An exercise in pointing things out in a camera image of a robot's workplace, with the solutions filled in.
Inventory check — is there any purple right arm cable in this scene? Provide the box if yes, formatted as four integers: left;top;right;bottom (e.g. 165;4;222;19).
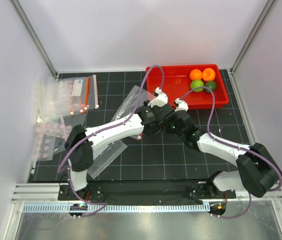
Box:
179;86;282;220

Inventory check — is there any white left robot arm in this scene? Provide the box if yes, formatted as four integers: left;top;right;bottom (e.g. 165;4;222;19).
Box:
58;102;175;200

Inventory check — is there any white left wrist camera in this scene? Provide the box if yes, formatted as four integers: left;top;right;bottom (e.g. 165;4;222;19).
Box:
147;87;168;108

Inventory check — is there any black grid cutting mat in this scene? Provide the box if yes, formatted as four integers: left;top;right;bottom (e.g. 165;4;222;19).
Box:
27;69;257;183

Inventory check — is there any pink dotted clear bag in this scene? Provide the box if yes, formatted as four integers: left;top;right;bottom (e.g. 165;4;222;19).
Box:
31;114;86;162

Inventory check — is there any red plastic tray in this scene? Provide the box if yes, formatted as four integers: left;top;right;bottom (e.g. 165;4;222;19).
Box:
145;64;230;111

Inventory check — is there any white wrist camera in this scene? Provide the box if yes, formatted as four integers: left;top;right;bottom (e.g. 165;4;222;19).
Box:
174;98;189;112
147;87;168;108

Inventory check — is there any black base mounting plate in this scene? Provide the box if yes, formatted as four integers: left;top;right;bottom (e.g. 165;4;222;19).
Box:
58;179;236;205

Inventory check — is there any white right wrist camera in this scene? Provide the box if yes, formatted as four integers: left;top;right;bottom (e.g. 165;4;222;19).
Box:
174;98;189;112

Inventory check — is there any light green lime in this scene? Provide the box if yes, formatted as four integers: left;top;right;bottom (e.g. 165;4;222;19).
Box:
190;79;204;93

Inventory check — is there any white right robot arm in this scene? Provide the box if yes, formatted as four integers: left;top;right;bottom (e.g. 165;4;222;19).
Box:
164;110;282;198

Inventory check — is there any dark green lime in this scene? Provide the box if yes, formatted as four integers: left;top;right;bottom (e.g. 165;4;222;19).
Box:
204;80;217;93

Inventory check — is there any orange fruit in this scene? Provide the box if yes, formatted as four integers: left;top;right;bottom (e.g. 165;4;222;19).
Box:
189;69;203;81
202;67;216;82

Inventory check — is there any pink zipper bag stack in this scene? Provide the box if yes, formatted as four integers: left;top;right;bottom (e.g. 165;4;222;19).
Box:
35;74;99;122

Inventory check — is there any orange zipper clear bag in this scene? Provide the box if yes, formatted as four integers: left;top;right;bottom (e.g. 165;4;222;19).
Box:
85;85;156;179

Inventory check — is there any perforated aluminium rail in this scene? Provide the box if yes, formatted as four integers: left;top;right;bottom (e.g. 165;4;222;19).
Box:
22;202;210;213

